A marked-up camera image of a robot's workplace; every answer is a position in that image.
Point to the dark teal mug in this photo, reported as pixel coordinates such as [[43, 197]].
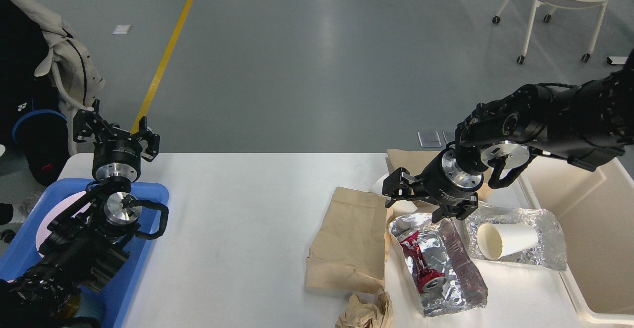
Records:
[[84, 304]]

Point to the white bar on floor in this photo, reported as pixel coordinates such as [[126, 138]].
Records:
[[616, 60]]

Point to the clear floor plate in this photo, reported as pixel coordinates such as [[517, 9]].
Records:
[[430, 139], [449, 136]]

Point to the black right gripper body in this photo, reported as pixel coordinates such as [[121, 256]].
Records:
[[444, 182]]

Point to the left clear floor plate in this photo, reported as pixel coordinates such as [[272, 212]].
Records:
[[430, 139]]

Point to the blue plastic tray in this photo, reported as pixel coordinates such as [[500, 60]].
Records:
[[118, 293]]

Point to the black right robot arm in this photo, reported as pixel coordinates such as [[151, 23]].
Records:
[[586, 126]]

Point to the crumpled brown paper ball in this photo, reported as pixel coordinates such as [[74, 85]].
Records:
[[358, 314]]

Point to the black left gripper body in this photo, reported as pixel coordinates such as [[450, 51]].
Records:
[[117, 158]]

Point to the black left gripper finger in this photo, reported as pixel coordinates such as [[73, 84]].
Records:
[[151, 139], [88, 125]]

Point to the pink plate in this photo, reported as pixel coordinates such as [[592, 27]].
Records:
[[43, 231]]

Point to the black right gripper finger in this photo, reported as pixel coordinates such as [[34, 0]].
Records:
[[401, 185], [461, 211]]

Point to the white floor label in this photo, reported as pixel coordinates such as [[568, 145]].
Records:
[[121, 29]]

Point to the crushed red soda can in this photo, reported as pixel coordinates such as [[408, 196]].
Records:
[[426, 279]]

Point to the brown paper bag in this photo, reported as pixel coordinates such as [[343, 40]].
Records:
[[415, 162], [351, 247]]

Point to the person in black clothes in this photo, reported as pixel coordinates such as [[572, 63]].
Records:
[[30, 116]]

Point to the aluminium foil under can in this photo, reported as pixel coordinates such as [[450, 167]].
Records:
[[444, 251]]

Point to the right clear floor plate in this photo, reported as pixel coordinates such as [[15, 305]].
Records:
[[449, 136]]

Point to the beige plastic bin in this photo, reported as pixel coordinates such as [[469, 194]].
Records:
[[596, 213]]

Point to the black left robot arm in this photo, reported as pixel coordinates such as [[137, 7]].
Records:
[[87, 239]]

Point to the white paper cup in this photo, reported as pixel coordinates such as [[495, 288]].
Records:
[[400, 207], [498, 240]]

